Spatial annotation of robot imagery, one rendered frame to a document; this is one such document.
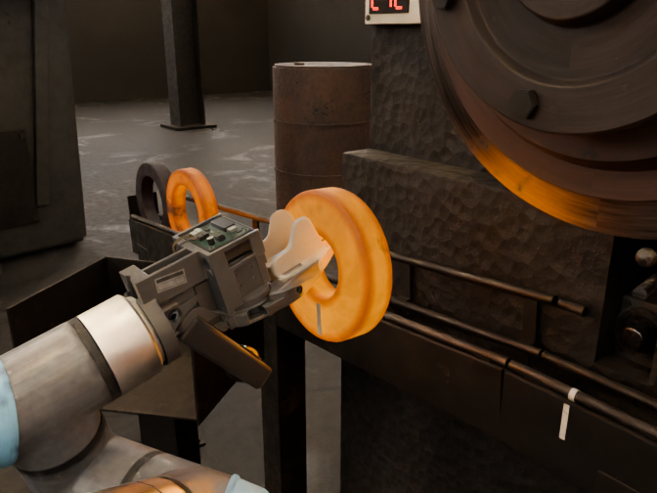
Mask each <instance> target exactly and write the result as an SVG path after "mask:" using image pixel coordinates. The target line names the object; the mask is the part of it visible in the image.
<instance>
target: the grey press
mask: <svg viewBox="0 0 657 493"><path fill-rule="evenodd" d="M85 236H87V235H86V224H85V213H84V202H83V192H82V182H81V171H80V160H79V150H78V139H77V128H76V117H75V107H74V97H73V86H72V75H71V64H70V53H69V44H68V33H67V22H66V1H65V0H0V260H1V259H5V258H10V257H14V256H18V255H22V254H27V253H31V252H35V251H38V250H42V249H47V248H51V247H58V246H62V245H67V244H71V243H75V242H79V241H83V238H85Z"/></svg>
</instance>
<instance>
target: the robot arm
mask: <svg viewBox="0 0 657 493"><path fill-rule="evenodd" d="M172 238H173V241H174V243H173V245H172V250H173V253H172V254H170V255H168V256H166V257H164V258H162V259H161V260H159V261H158V262H156V263H154V264H152V265H150V266H148V267H146V268H144V269H142V270H140V269H139V268H138V267H136V266H135V265H132V266H130V267H128V268H126V269H124V270H122V271H120V272H119V274H120V276H121V279H122V281H123V283H124V285H125V288H126V289H127V292H126V293H125V294H124V296H122V295H118V294H117V295H115V296H114V297H112V298H110V299H108V300H106V301H104V302H102V303H100V304H98V305H97V306H95V307H93V308H91V309H89V310H87V311H85V312H83V313H82V314H80V315H78V316H76V317H75V318H72V319H70V320H68V321H66V322H64V323H62V324H60V325H58V326H57V327H55V328H53V329H51V330H50V331H48V332H46V333H44V334H42V335H40V336H37V337H35V338H33V339H31V340H29V341H28V342H26V343H24V344H22V345H20V346H18V347H16V348H14V349H12V350H10V351H8V352H6V353H4V354H3V355H1V356H0V470H1V469H2V468H4V467H7V468H8V467H10V466H15V467H16V469H17V470H18V471H19V473H20V474H21V476H22V478H23V479H24V481H25V482H26V484H27V485H28V487H29V488H30V490H31V492H32V493H269V492H268V491H267V490H266V489H265V488H263V487H260V486H258V485H255V484H253V483H250V482H248V481H246V480H243V479H241V478H240V476H239V475H238V474H233V475H230V474H227V473H224V472H221V471H217V470H214V469H212V468H209V467H206V466H203V465H200V464H197V463H194V462H191V461H189V460H186V459H183V458H180V457H177V456H174V455H171V454H169V453H165V452H163V451H160V450H157V449H154V448H152V447H150V446H147V445H144V444H141V443H138V442H135V441H132V440H129V439H126V438H124V437H121V436H118V435H116V434H115V433H113V432H112V431H111V429H110V426H109V424H108V422H107V420H106V418H105V416H104V414H103V412H102V410H101V408H103V407H104V406H106V405H108V404H109V403H110V402H111V401H113V400H115V399H116V398H118V397H120V396H122V395H124V394H125V393H127V392H128V391H130V390H132V389H133V388H135V387H137V386H138V385H140V384H141V383H143V382H145V381H147V380H149V379H150V378H152V377H153V376H155V375H157V374H158V373H160V372H162V368H163V365H165V366H166V365H168V364H169V363H171V362H173V361H174V360H176V359H178V358H179V357H180V356H181V350H180V346H179V343H178V340H180V341H181V342H183V343H184V344H186V345H187V346H189V347H190V348H191V349H193V350H194V351H196V352H197V353H199V354H201V355H202V356H204V357H205V358H207V359H209V360H210V361H212V362H213V363H215V364H217V365H218V366H220V367H221V368H223V369H225V372H226V374H227V375H228V377H229V378H230V379H232V380H233V381H237V382H243V383H245V382H246V383H247V384H249V385H251V386H252V387H254V388H256V389H259V388H261V386H262V385H263V384H264V382H265V381H266V379H267V378H268V377H269V376H270V375H271V373H272V370H271V368H270V367H269V366H267V365H266V364H265V363H264V362H262V361H261V357H260V354H259V353H258V351H257V350H256V349H255V348H254V347H252V346H250V345H247V344H241V345H239V344H238V343H236V342H235V341H233V340H232V339H230V338H229V337H227V336H225V335H224V334H222V333H221V332H220V331H218V330H217V329H219V330H221V331H222V332H226V331H227V330H228V329H229V328H230V329H231V330H232V329H234V328H235V327H238V328H240V327H245V326H249V325H250V324H252V323H255V322H257V321H259V320H262V319H263V318H265V317H267V316H271V315H273V314H274V313H275V312H276V311H278V310H280V309H282V308H284V307H286V306H288V305H290V304H292V303H293V302H294V301H296V300H297V299H299V298H300V297H301V296H302V295H304V294H305V293H306V292H307V291H308V290H309V289H310V288H311V287H312V286H313V285H314V284H315V283H316V281H317V280H318V279H319V278H320V277H321V273H322V271H323V270H324V269H325V268H326V266H327V265H328V263H329V261H330V259H331V257H332V256H333V250H332V249H331V247H330V245H329V243H328V242H327V241H326V240H325V239H323V238H322V237H320V236H319V235H318V233H317V231H316V230H315V228H314V226H313V224H312V222H311V221H310V219H309V218H307V217H304V216H302V217H299V218H297V219H296V220H295V221H294V219H293V218H292V216H291V214H290V213H289V212H288V211H287V210H284V209H280V210H277V211H276V212H274V213H273V214H272V215H271V217H270V224H269V231H268V236H267V237H266V239H265V240H264V241H262V238H261V235H260V232H259V229H253V228H250V227H248V226H246V225H243V224H241V223H239V222H237V221H235V220H232V219H230V218H227V217H225V216H222V213H218V214H216V215H214V216H212V217H210V218H208V219H206V220H204V221H202V222H200V223H198V224H197V225H195V226H193V227H191V228H189V229H187V230H185V231H183V232H181V233H179V234H177V235H175V236H173V237H172ZM174 246H176V252H175V250H174ZM270 281H273V282H272V283H269V282H270ZM199 317H200V318H199ZM201 318H202V319H203V320H205V321H207V322H208V323H210V324H211V325H213V326H214V327H216V328H217V329H215V328H214V327H212V326H211V325H209V324H208V323H206V322H205V321H203V320H202V319H201ZM177 339H178V340H177Z"/></svg>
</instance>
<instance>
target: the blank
mask: <svg viewBox="0 0 657 493"><path fill-rule="evenodd" d="M285 210H287V211H288V212H289V213H290V214H291V216H292V218H293V219H294V221H295V220H296V219H297V218H299V217H302V216H304V217H307V218H309V219H310V221H311V222H312V224H313V226H314V228H315V230H316V231H317V233H318V235H319V236H320V237H322V238H323V239H325V240H326V241H327V242H328V244H329V245H330V247H331V249H332V250H333V253H334V255H335V258H336V261H337V266H338V284H337V288H334V287H333V285H332V284H331V283H330V282H329V280H328V278H327V276H326V273H325V270H323V271H322V273H321V277H320V278H319V279H318V280H317V281H316V283H315V284H314V285H313V286H312V287H311V288H310V289H309V290H308V291H307V292H306V293H305V294H304V295H302V296H301V297H300V298H299V299H297V300H296V301H294V302H293V303H292V304H290V305H289V306H290V308H291V309H292V311H293V313H294V314H295V316H296V317H297V319H298V320H299V321H300V323H301V324H302V325H303V326H304V327H305V328H306V329H307V330H308V331H309V332H310V333H312V334H313V335H314V336H317V337H319V338H321V339H324V340H327V341H334V342H339V341H344V340H346V339H349V338H352V337H355V336H360V335H363V334H366V333H368V332H369V331H371V330H372V329H373V328H374V327H375V326H376V325H377V324H378V323H379V322H380V320H381V319H382V317H383V316H384V314H385V312H386V309H387V307H388V304H389V300H390V296H391V291H392V263H391V256H390V251H389V247H388V244H387V241H386V239H385V236H384V233H383V231H382V229H381V226H380V224H379V223H378V221H377V219H376V217H375V216H374V214H373V213H372V211H371V210H370V208H369V207H368V206H367V205H366V204H365V203H364V202H363V201H362V200H361V199H360V198H358V197H357V196H356V195H354V194H353V193H351V192H349V191H346V190H344V189H341V188H335V187H329V188H322V189H316V190H309V191H305V192H302V193H300V194H298V195H297V196H295V197H294V198H293V199H292V200H291V201H290V202H289V203H288V204H287V206H286V207H285Z"/></svg>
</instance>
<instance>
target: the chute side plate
mask: <svg viewBox="0 0 657 493"><path fill-rule="evenodd" d="M128 220H129V227H130V234H131V241H132V247H133V252H135V253H137V254H138V246H137V244H139V245H140V246H142V247H144V248H145V249H146V250H147V251H148V258H149V261H154V262H158V261H159V260H161V259H162V258H164V257H166V256H168V255H170V254H172V253H173V250H172V245H173V243H174V241H173V238H172V237H173V236H172V235H170V234H167V233H165V232H162V231H160V230H157V229H156V228H153V227H151V226H148V225H146V224H143V223H141V222H138V221H136V220H133V219H131V218H129V219H128ZM276 312H277V326H279V327H281V328H283V329H285V330H287V331H289V332H290V333H292V334H294V335H296V336H299V337H301V338H303V339H305V340H307V341H309V342H311V343H313V344H315V345H317V346H319V347H321V348H322V349H324V350H326V351H328V352H330V353H332V354H334V355H335V356H337V357H339V358H341V359H343V360H345V361H347V362H349V363H351V364H353V365H355V366H357V367H359V368H361V369H363V370H365V371H367V372H369V373H371V374H373V375H375V376H377V377H379V378H381V379H382V380H384V381H387V382H389V383H391V384H393V385H395V386H397V387H399V388H401V389H403V390H405V391H407V392H409V393H410V394H412V395H414V396H416V397H418V398H420V399H422V400H424V401H426V402H427V403H429V404H431V405H433V406H435V407H437V408H439V409H441V410H443V411H445V412H447V413H449V414H451V415H453V416H455V417H457V418H459V419H461V420H463V421H465V422H467V423H469V424H471V425H473V426H475V427H477V428H479V429H481V430H483V431H485V432H487V433H489V434H491V435H493V436H495V437H496V438H498V439H500V440H501V441H503V442H505V443H506V444H508V445H510V446H511V447H513V448H515V449H516V450H518V451H520V452H521V453H523V454H525V455H526V456H528V457H530V458H531V459H533V460H535V461H537V462H538V463H540V464H542V465H543V466H545V467H547V468H548V469H550V470H552V471H554V472H556V473H557V474H559V475H561V476H562V477H564V478H566V479H567V480H569V481H571V482H572V483H574V484H576V485H577V486H579V487H581V488H583V489H584V490H586V491H588V492H589V493H594V488H595V482H596V477H597V472H598V471H603V472H605V473H606V474H608V475H610V476H612V477H613V478H615V479H617V480H619V481H621V482H622V483H624V484H626V485H628V486H630V487H631V488H632V489H634V490H636V491H638V492H639V493H657V443H655V442H653V441H651V440H649V439H647V438H645V437H643V436H641V435H639V434H637V433H635V432H633V431H631V430H629V429H627V428H625V427H623V426H620V425H618V424H616V423H614V422H611V421H609V420H607V419H605V418H603V417H601V416H600V415H598V414H596V413H594V412H592V411H590V410H588V409H586V408H584V407H582V406H580V405H578V404H576V403H574V402H572V401H570V400H567V399H565V398H563V397H561V396H559V395H557V394H555V393H553V392H551V391H549V390H547V389H545V388H543V387H541V386H539V385H536V384H534V383H532V382H530V381H527V380H525V379H523V378H521V377H519V376H517V375H516V374H514V373H512V372H510V371H504V368H501V367H499V366H496V365H494V364H491V363H488V362H486V361H483V360H481V359H478V358H476V357H474V356H471V355H469V354H466V353H464V352H461V351H459V350H456V349H454V348H452V347H450V346H447V345H445V344H442V343H440V342H437V341H435V340H432V339H430V338H427V337H425V336H421V335H418V334H416V333H413V332H411V331H408V330H406V329H404V328H401V327H399V326H396V325H394V324H391V323H389V322H386V321H384V320H380V322H379V323H378V324H377V325H376V326H375V327H374V328H373V329H372V330H371V331H369V332H368V333H366V334H363V335H360V336H355V337H352V338H349V339H346V340H344V341H339V342H334V341H327V340H324V339H321V338H319V337H317V336H314V335H313V334H312V333H310V332H309V331H308V330H307V329H306V328H305V327H304V326H303V325H302V324H301V323H300V321H299V320H298V319H297V317H296V316H295V314H294V313H293V311H292V309H291V308H290V306H289V305H288V306H286V307H284V308H282V309H280V310H278V311H276ZM564 403H565V404H567V405H569V406H570V407H569V414H568V421H567V427H566V433H565V440H563V439H561V438H559V433H560V426H561V419H562V412H563V405H564Z"/></svg>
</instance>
